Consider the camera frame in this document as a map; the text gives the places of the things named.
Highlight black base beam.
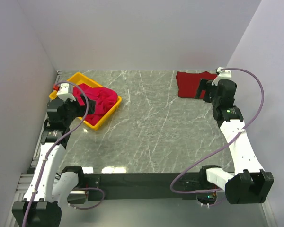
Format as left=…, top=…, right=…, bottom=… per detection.
left=84, top=172, right=217, bottom=201

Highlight bright red t-shirt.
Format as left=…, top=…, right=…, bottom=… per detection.
left=79, top=84, right=118, bottom=125

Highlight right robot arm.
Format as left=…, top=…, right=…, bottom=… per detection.
left=195, top=79, right=274, bottom=204

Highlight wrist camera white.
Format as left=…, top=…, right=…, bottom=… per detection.
left=53, top=83, right=76, bottom=102
left=212, top=67, right=232, bottom=86

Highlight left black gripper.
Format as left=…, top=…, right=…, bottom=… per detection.
left=62, top=93, right=95, bottom=126

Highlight aluminium rail frame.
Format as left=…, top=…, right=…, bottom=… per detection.
left=13, top=70, right=86, bottom=227

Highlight purple cable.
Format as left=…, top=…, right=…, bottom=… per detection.
left=21, top=81, right=105, bottom=227
left=170, top=68, right=265, bottom=208

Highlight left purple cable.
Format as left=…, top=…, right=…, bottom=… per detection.
left=21, top=81, right=105, bottom=227

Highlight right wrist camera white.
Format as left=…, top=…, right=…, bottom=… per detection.
left=212, top=67, right=232, bottom=86

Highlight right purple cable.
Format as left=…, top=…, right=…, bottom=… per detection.
left=170, top=68, right=265, bottom=208

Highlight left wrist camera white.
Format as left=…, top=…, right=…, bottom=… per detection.
left=53, top=83, right=76, bottom=102

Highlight folded dark red t-shirt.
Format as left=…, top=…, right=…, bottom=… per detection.
left=176, top=71, right=217, bottom=98

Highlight yellow plastic tray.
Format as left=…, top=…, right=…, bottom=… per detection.
left=49, top=71, right=123, bottom=131

